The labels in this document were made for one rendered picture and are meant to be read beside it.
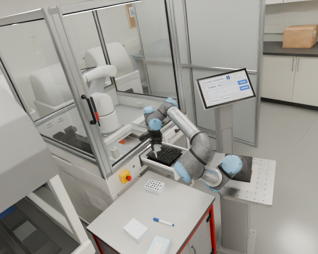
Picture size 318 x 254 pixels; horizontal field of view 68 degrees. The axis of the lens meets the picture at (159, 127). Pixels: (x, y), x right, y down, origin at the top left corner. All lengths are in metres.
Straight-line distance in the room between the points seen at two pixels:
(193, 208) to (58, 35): 1.24
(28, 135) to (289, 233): 2.18
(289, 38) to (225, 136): 2.28
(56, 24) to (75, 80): 0.28
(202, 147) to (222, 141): 1.51
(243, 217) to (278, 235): 0.58
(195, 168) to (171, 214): 0.48
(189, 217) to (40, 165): 0.91
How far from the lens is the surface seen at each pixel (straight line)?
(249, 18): 2.89
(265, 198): 1.68
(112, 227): 1.62
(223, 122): 2.56
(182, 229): 1.50
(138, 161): 1.83
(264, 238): 2.43
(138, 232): 1.48
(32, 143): 1.04
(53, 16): 1.33
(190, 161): 1.18
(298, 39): 4.40
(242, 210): 1.92
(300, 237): 2.51
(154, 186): 1.72
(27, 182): 1.07
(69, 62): 1.35
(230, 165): 1.54
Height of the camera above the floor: 1.96
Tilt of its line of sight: 29 degrees down
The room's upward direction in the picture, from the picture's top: 11 degrees counter-clockwise
